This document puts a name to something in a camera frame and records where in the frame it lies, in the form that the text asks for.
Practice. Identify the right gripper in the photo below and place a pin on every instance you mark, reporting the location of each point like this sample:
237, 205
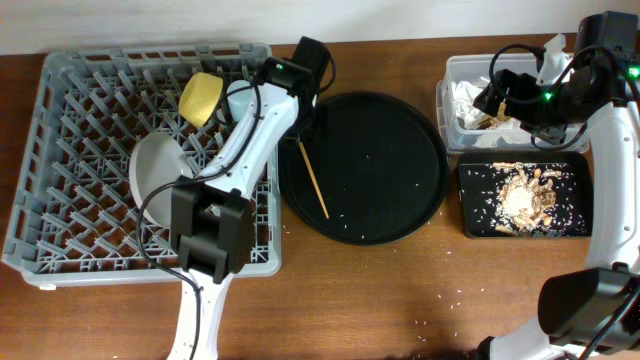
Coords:
519, 85

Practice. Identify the black rectangular tray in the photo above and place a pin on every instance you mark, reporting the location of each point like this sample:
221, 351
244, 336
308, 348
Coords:
478, 182

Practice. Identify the food scraps pile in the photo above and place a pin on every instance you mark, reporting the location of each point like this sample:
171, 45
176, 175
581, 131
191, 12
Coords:
526, 198

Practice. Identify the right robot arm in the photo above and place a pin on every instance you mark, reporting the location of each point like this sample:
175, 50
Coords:
594, 311

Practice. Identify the white ceramic plate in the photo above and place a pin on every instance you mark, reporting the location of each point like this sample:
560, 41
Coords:
156, 160

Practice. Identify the clear plastic bin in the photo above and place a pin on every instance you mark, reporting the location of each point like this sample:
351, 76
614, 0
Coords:
474, 69

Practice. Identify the round black tray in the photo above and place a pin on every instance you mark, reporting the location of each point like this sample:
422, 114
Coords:
381, 165

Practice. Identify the yellow bowl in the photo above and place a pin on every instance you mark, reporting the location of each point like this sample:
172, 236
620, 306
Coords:
199, 98

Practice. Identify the gold foil wrapper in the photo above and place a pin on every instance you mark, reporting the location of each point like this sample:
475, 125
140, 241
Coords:
483, 121

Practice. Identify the blue plastic cup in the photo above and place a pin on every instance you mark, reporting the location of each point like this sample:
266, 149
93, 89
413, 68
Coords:
239, 95

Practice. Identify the white paper napkin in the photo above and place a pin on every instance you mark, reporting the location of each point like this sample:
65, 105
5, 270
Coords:
463, 94

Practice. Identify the grey dishwasher rack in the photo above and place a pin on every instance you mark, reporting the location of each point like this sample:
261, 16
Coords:
73, 218

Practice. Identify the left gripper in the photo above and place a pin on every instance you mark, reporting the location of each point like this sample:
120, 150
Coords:
316, 134

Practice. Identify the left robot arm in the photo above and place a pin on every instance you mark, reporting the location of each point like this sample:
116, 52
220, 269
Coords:
212, 227

